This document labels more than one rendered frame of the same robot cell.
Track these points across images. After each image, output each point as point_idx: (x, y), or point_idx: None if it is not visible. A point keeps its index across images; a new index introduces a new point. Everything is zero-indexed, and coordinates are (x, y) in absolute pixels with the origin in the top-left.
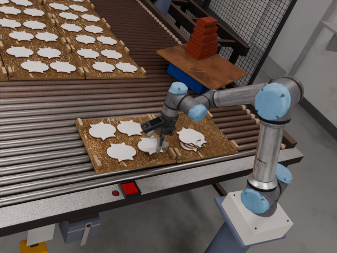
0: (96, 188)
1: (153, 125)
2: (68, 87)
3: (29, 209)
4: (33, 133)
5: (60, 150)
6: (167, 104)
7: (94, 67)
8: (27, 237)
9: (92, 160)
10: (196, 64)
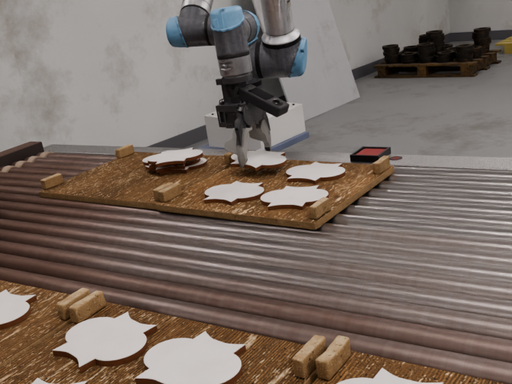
0: (417, 164)
1: (272, 95)
2: (189, 302)
3: None
4: (430, 232)
5: (411, 203)
6: (248, 49)
7: (21, 313)
8: None
9: (379, 175)
10: None
